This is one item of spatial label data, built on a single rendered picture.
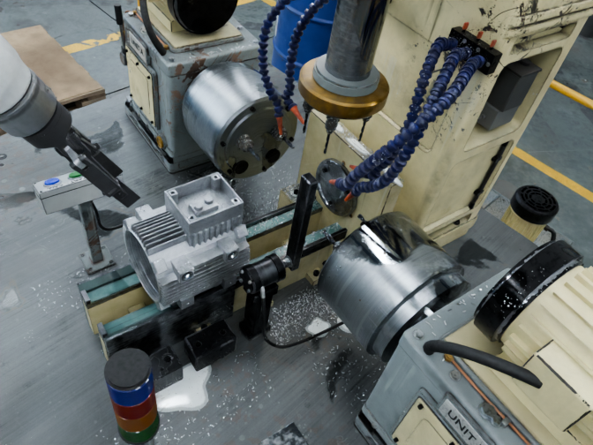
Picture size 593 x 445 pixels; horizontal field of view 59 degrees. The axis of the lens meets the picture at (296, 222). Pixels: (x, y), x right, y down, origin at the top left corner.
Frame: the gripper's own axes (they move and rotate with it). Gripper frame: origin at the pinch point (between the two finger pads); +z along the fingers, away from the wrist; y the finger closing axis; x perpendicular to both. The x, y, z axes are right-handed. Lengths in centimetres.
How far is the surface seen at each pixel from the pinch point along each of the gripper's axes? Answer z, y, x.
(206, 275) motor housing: 20.0, -15.1, -0.3
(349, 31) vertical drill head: -1.0, -8.2, -48.6
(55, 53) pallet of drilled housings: 113, 224, 17
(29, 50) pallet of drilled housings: 107, 232, 27
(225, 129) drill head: 23.7, 15.0, -22.6
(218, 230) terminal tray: 16.4, -11.2, -7.8
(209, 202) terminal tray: 13.4, -6.8, -10.0
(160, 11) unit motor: 17, 55, -30
